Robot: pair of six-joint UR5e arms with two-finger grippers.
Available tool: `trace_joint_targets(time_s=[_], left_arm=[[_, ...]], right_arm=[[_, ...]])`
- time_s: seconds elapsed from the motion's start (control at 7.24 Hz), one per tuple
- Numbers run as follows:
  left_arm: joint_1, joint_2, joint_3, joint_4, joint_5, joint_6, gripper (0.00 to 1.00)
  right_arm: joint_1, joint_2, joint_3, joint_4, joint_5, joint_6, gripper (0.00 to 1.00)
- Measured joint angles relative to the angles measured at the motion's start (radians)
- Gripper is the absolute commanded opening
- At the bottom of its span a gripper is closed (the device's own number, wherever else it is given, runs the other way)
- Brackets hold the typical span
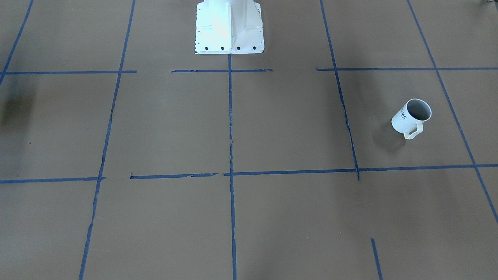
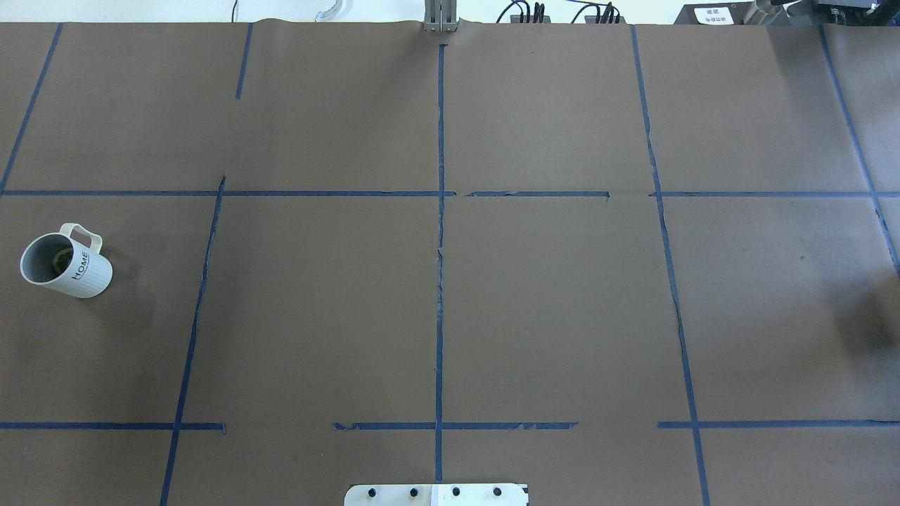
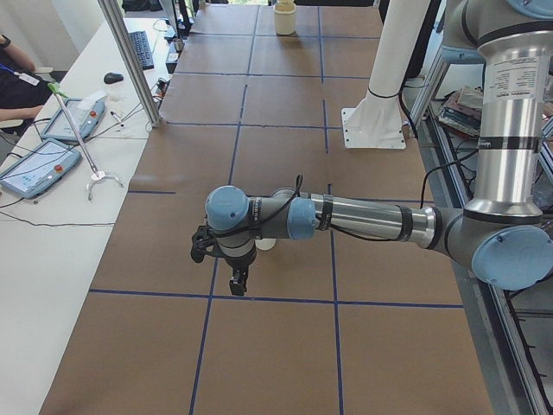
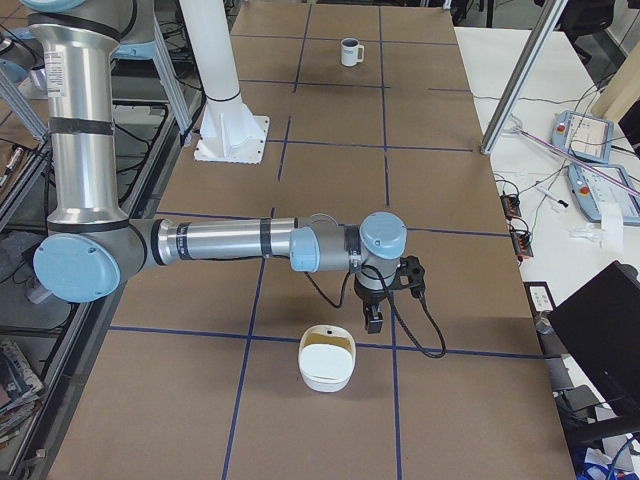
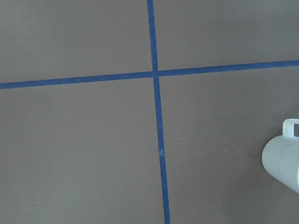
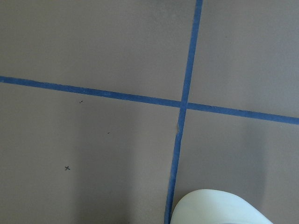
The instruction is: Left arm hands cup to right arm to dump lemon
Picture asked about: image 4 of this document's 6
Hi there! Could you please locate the black monitor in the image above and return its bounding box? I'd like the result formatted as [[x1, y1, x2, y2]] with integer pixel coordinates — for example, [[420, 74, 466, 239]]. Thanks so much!
[[549, 260, 639, 415]]

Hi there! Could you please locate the aluminium rack frame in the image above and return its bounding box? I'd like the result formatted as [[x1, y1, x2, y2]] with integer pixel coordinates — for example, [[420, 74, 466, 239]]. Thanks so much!
[[0, 19, 201, 480]]

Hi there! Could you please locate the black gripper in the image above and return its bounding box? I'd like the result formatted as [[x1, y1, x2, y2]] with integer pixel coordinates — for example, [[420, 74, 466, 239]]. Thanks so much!
[[354, 280, 387, 334]]

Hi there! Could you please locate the upper orange circuit board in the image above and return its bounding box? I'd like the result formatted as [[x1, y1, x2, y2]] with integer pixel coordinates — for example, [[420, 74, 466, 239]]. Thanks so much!
[[500, 193, 521, 220]]

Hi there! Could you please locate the stack of books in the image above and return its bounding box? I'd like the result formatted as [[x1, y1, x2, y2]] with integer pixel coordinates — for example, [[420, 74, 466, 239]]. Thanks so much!
[[1, 338, 44, 445]]

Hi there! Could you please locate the white ribbed HOME mug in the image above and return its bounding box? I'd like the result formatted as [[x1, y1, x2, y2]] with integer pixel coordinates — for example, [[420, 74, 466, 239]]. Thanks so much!
[[340, 38, 365, 67]]

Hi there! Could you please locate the white pedestal column base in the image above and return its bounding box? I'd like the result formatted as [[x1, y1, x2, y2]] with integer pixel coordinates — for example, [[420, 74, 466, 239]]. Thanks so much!
[[180, 0, 270, 164]]

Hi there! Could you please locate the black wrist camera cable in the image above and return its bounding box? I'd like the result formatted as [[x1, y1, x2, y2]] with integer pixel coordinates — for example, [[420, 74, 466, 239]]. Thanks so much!
[[302, 259, 447, 358]]

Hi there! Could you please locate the near teach pendant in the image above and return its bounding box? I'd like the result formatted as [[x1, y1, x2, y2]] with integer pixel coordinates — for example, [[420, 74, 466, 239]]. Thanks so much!
[[568, 164, 639, 226]]

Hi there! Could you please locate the teach pendant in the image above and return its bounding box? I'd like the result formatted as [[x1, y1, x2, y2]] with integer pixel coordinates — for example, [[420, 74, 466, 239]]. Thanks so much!
[[568, 164, 639, 226], [551, 110, 614, 164]]

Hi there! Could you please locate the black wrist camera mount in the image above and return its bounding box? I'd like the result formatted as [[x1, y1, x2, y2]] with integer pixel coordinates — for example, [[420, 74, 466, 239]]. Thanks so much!
[[390, 255, 426, 300]]

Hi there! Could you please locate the lower orange circuit board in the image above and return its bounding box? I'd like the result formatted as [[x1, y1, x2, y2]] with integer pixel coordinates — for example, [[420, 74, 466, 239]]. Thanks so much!
[[509, 228, 534, 262]]

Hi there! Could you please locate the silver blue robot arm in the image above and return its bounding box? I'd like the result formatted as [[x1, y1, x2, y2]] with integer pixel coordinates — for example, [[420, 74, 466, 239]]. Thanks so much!
[[28, 1, 409, 333]]

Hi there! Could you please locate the far teach pendant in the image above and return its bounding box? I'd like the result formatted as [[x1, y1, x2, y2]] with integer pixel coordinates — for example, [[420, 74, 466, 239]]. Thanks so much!
[[551, 110, 614, 164]]

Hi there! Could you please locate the black marker pen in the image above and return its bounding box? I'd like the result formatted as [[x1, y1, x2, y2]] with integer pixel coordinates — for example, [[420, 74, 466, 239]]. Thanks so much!
[[535, 185, 569, 208]]

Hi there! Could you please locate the white oval bowl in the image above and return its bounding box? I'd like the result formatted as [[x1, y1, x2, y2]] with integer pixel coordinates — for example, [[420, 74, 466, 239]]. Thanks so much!
[[298, 325, 356, 393]]

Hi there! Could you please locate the aluminium frame post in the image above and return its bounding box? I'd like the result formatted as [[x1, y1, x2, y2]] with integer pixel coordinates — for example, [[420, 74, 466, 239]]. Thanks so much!
[[480, 0, 568, 155]]

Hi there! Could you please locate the orange circuit board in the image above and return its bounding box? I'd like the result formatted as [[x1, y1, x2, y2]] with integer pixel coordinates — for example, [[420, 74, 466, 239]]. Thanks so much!
[[500, 193, 521, 220], [509, 228, 534, 262]]

